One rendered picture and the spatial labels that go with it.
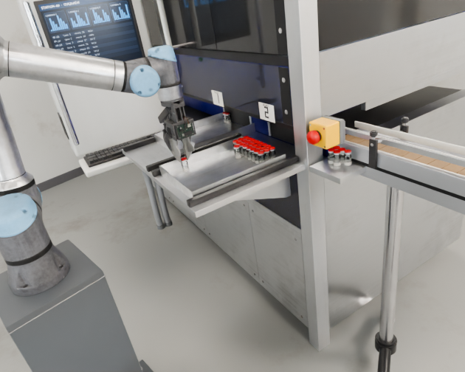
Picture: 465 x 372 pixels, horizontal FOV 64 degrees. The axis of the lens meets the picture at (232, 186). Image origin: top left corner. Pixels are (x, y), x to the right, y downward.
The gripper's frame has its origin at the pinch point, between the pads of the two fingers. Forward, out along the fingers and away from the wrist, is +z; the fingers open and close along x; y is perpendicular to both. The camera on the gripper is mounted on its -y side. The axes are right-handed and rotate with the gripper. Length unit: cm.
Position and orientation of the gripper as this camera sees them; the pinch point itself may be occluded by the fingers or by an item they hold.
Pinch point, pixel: (182, 156)
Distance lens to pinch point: 126.5
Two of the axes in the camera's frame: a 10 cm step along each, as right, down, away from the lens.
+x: 8.4, -3.5, 4.1
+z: 1.5, 8.8, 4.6
